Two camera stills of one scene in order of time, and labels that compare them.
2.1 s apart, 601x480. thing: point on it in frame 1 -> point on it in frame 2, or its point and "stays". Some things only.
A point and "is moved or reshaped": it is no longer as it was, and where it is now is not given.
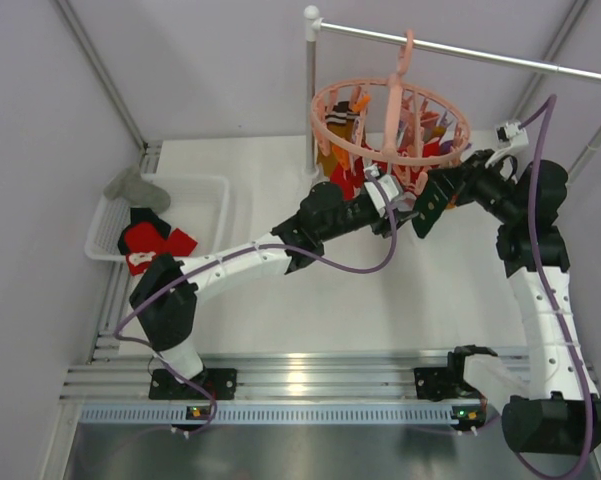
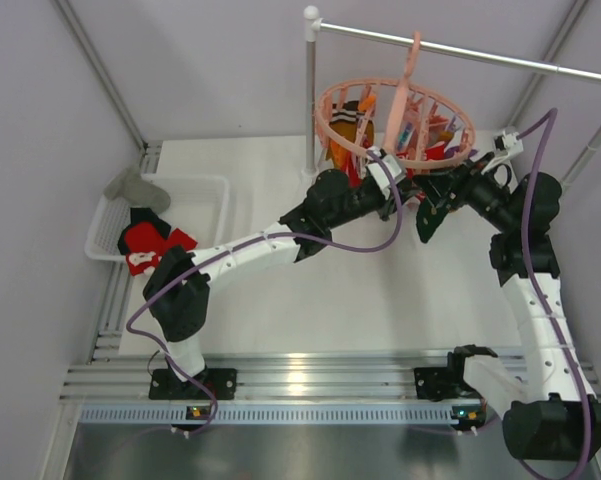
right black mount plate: x=433 y=384 stays
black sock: x=138 y=215 stays
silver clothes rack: x=314 y=25 stays
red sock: x=351 y=177 -> x=435 y=153
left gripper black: x=381 y=225 -> x=389 y=206
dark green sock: x=430 y=204 stays
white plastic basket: x=199 y=205 stays
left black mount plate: x=166 y=385 stays
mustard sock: x=340 y=118 -> x=348 y=121
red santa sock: x=143 y=241 stays
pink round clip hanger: x=392 y=121 is moved or reshaped
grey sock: x=130 y=186 stays
